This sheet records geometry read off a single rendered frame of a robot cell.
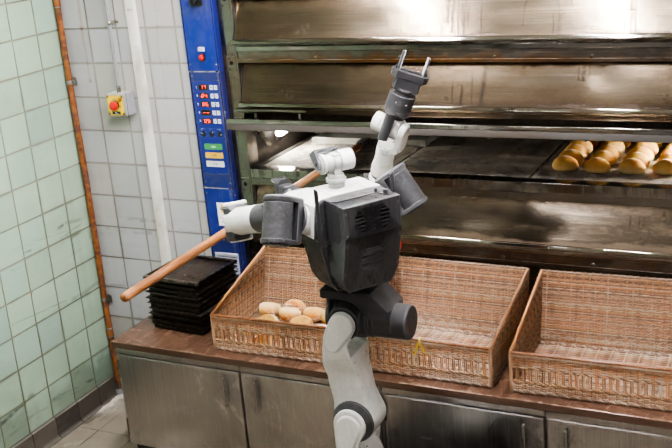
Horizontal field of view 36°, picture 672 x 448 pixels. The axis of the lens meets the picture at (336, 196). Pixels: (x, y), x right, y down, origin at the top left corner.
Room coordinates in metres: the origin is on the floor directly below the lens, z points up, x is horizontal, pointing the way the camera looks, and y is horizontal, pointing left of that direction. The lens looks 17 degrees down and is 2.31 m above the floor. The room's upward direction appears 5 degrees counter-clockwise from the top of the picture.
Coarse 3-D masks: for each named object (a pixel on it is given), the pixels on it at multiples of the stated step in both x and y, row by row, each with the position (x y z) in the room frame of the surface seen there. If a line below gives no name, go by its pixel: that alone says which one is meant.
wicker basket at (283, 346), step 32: (256, 256) 4.12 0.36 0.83; (288, 256) 4.13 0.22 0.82; (256, 288) 4.09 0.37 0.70; (288, 288) 4.10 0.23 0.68; (320, 288) 4.04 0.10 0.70; (224, 320) 3.76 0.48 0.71; (256, 320) 3.69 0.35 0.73; (256, 352) 3.69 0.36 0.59; (288, 352) 3.63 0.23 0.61; (320, 352) 3.57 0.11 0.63
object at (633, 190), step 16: (256, 176) 4.24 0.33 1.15; (272, 176) 4.20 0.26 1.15; (288, 176) 4.16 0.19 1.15; (304, 176) 4.13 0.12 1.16; (320, 176) 4.09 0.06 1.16; (352, 176) 4.03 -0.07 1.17; (416, 176) 3.90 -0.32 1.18; (432, 176) 3.88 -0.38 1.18; (448, 176) 3.86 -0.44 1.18; (464, 176) 3.84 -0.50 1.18; (480, 176) 3.83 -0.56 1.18; (496, 176) 3.81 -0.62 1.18; (544, 192) 3.67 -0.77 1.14; (560, 192) 3.64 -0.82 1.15; (576, 192) 3.61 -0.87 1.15; (592, 192) 3.59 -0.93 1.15; (608, 192) 3.56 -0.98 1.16; (624, 192) 3.53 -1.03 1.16; (640, 192) 3.51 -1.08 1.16; (656, 192) 3.48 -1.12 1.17
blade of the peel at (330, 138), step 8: (320, 136) 4.67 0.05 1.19; (328, 136) 4.68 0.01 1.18; (336, 136) 4.67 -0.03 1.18; (344, 136) 4.66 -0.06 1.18; (352, 136) 4.64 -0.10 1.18; (360, 136) 4.63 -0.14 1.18; (368, 136) 4.61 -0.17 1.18; (376, 136) 4.60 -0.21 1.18; (408, 136) 4.55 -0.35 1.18; (416, 136) 4.53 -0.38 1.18; (424, 136) 4.52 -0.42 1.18; (432, 136) 4.44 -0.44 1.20; (376, 144) 4.46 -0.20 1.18; (408, 144) 4.39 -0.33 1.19; (416, 144) 4.37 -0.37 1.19; (424, 144) 4.35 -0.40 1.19
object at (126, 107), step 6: (108, 96) 4.47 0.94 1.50; (114, 96) 4.46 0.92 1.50; (120, 96) 4.44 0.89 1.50; (126, 96) 4.45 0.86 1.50; (132, 96) 4.49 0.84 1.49; (108, 102) 4.48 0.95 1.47; (120, 102) 4.45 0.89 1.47; (126, 102) 4.45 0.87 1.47; (132, 102) 4.49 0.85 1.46; (108, 108) 4.48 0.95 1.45; (120, 108) 4.45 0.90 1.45; (126, 108) 4.44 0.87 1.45; (132, 108) 4.48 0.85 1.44; (114, 114) 4.47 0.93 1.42; (120, 114) 4.45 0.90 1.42; (126, 114) 4.44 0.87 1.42
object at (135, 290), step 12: (360, 144) 4.39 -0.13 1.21; (300, 180) 3.90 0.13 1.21; (312, 180) 3.96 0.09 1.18; (216, 240) 3.31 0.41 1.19; (192, 252) 3.19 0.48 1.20; (168, 264) 3.09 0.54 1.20; (180, 264) 3.12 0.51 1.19; (156, 276) 3.01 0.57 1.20; (132, 288) 2.91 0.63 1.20; (144, 288) 2.94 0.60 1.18
